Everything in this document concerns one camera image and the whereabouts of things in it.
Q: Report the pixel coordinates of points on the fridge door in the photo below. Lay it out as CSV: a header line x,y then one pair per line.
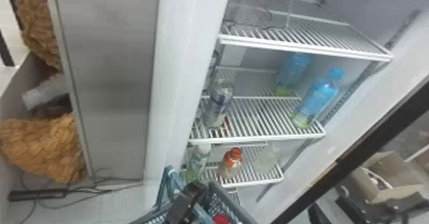
x,y
375,136

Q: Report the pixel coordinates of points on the black power strip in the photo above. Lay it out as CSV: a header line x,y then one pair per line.
x,y
37,194

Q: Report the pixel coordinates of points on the orange bottle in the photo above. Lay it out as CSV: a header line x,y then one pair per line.
x,y
230,163

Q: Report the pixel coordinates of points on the white fridge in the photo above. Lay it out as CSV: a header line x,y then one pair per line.
x,y
110,67

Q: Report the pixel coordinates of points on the clear bottle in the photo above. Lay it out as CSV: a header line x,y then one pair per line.
x,y
267,159

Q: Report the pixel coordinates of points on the red bottle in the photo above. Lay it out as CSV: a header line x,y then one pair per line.
x,y
221,219

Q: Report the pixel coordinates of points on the brown cloth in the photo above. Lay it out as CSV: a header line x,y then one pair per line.
x,y
43,148
37,24

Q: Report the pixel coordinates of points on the blue bottle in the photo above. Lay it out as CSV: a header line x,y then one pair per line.
x,y
292,70
316,98

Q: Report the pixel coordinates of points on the cardboard box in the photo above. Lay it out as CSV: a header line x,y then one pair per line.
x,y
388,178

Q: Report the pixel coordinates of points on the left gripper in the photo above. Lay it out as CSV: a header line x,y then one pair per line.
x,y
182,207

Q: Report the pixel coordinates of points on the green bottle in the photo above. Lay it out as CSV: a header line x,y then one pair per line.
x,y
197,160

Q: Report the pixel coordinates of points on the silver can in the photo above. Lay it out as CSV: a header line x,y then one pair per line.
x,y
219,103

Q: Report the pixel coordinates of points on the blue basket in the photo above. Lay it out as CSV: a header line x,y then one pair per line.
x,y
219,201

